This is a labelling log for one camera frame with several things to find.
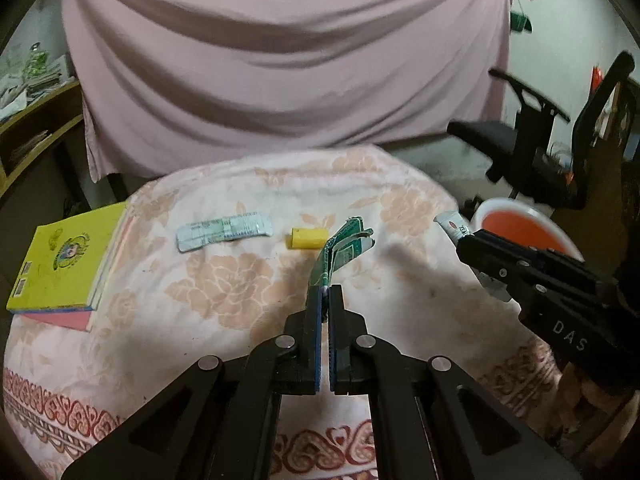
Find pink hanging sheet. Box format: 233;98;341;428
61;0;511;180

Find yellow small box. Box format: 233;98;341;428
286;228;330;250

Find white red tube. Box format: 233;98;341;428
434;210;473;246

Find green torn packet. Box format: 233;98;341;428
308;216;375;288

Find wooden shelf unit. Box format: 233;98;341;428
1;81;84;198

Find yellow book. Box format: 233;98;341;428
5;200;130;314

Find floral pink tablecloth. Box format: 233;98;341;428
2;148;560;479

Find black office chair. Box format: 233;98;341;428
447;51;634;210

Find papers pile on shelf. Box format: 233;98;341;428
1;53;76;122

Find green glass jar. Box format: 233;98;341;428
23;42;49;80

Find white sachet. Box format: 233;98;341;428
176;212;273;254

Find pink book under stack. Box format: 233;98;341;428
19;213;137;333

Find red plastic trash bin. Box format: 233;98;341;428
471;198;584;261

